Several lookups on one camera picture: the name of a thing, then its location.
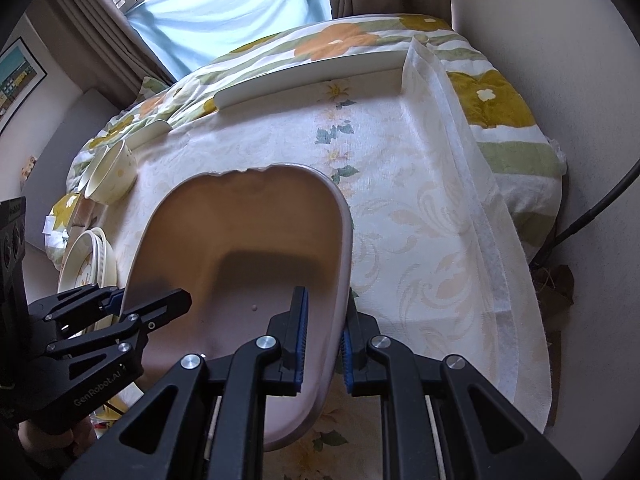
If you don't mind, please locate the duck pattern plate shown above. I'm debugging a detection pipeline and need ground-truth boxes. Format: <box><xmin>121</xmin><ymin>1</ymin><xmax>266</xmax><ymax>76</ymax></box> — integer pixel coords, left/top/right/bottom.
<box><xmin>58</xmin><ymin>228</ymin><xmax>117</xmax><ymax>292</ymax></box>

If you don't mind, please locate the cream round bowl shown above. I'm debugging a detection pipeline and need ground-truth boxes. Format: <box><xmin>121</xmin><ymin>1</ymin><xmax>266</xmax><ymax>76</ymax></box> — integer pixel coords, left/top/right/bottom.
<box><xmin>85</xmin><ymin>140</ymin><xmax>137</xmax><ymax>206</ymax></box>

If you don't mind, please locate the pink square dish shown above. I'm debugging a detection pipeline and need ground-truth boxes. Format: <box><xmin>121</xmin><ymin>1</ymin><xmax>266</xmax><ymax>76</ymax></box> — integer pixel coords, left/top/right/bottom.
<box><xmin>122</xmin><ymin>164</ymin><xmax>352</xmax><ymax>451</ymax></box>

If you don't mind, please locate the white ribbed bowl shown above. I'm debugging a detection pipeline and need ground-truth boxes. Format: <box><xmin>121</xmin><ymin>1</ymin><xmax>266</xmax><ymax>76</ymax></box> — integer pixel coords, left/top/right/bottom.
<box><xmin>78</xmin><ymin>145</ymin><xmax>108</xmax><ymax>194</ymax></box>

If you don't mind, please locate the person's left hand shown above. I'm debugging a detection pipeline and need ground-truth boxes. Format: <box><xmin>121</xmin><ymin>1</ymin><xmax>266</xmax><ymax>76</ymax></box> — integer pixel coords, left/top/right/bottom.
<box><xmin>17</xmin><ymin>417</ymin><xmax>98</xmax><ymax>458</ymax></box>

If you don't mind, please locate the small plush toy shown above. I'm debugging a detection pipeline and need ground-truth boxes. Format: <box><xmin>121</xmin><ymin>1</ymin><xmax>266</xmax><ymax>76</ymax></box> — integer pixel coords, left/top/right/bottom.
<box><xmin>20</xmin><ymin>156</ymin><xmax>37</xmax><ymax>184</ymax></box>

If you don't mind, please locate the floral white tablecloth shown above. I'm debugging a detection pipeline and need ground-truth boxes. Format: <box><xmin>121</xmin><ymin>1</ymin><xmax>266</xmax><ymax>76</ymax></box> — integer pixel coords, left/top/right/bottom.
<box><xmin>104</xmin><ymin>44</ymin><xmax>551</xmax><ymax>479</ymax></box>

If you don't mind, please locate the grey headboard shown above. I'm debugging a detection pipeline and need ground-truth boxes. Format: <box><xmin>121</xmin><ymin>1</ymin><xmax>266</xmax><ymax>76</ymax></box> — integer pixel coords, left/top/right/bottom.
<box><xmin>23</xmin><ymin>89</ymin><xmax>117</xmax><ymax>252</ymax></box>

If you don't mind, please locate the green striped pillow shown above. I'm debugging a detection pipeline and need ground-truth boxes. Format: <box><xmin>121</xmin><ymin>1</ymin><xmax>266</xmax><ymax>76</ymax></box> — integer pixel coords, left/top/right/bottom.
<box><xmin>136</xmin><ymin>76</ymin><xmax>168</xmax><ymax>103</ymax></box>

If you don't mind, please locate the framed town picture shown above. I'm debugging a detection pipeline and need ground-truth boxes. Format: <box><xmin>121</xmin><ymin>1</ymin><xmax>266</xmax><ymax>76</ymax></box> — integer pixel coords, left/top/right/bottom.
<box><xmin>0</xmin><ymin>37</ymin><xmax>48</xmax><ymax>131</ymax></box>

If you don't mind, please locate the floral striped duvet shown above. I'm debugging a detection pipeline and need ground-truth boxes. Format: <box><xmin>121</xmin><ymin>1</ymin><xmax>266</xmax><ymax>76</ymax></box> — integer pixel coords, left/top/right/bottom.
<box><xmin>56</xmin><ymin>14</ymin><xmax>566</xmax><ymax>258</ymax></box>

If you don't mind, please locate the light blue sheet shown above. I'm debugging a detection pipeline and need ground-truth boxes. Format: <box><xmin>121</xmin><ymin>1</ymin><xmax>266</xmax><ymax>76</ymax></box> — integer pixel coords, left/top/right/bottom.
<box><xmin>126</xmin><ymin>0</ymin><xmax>331</xmax><ymax>79</ymax></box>

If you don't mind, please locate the black stand cable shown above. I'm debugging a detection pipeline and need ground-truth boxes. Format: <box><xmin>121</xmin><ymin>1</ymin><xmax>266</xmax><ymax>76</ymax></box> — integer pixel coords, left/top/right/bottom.
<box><xmin>531</xmin><ymin>159</ymin><xmax>640</xmax><ymax>266</ymax></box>

